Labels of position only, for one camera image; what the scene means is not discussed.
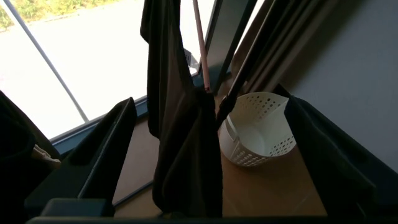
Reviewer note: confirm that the pink clothes hanger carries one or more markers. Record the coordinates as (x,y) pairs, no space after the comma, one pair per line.
(202,53)

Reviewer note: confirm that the window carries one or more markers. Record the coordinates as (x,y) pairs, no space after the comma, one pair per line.
(227,37)

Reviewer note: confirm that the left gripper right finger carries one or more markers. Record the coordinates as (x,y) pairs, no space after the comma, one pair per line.
(348,174)

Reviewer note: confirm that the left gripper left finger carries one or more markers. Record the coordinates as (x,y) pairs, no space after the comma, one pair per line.
(62,193)

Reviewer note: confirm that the white laundry basket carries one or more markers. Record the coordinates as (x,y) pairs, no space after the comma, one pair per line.
(258,140)

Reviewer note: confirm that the brown curtain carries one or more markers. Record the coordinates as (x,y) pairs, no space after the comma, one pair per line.
(280,40)

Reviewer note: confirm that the thin black garment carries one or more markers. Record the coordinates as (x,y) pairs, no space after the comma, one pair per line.
(186,149)

